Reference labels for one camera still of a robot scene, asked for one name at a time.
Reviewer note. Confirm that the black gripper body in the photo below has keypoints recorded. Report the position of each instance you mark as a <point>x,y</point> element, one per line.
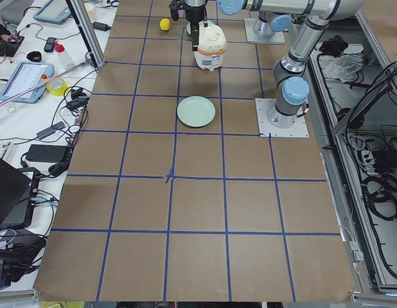
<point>194,15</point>

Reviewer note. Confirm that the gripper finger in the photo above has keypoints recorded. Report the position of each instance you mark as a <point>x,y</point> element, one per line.
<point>195,36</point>

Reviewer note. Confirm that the white rice cooker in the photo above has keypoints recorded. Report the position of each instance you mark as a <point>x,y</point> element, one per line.
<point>212,46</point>

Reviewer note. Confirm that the light green plate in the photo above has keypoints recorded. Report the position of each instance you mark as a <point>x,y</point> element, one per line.
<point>188,29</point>
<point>196,111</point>

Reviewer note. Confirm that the yellow toy potato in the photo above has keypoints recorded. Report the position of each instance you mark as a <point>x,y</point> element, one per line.
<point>164,24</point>

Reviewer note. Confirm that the red capped spray bottle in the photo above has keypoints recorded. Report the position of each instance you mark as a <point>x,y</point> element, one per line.
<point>63,55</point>

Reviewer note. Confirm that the black phone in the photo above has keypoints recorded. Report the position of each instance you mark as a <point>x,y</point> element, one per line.
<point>49,45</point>

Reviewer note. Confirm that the yellow tape roll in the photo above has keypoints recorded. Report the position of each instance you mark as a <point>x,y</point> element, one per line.
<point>57,86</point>

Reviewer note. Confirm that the white crumpled cloth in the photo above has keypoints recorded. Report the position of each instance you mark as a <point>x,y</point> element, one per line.
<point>344,68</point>

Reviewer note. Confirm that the black small bowl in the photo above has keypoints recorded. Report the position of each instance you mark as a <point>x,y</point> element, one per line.
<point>34,56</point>

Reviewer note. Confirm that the blue teach pendant tablet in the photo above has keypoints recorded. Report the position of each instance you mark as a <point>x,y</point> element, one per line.
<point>27,75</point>

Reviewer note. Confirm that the black power adapter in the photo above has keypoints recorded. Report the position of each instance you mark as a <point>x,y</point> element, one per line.
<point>46,153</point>

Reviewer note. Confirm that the black laptop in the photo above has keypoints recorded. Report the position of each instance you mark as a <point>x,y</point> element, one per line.
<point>18,188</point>

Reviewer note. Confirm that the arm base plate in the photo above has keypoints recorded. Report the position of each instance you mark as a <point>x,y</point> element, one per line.
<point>273,124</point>
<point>277,39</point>

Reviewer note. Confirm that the aluminium frame post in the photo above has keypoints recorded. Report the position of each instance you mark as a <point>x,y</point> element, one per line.
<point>82,19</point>

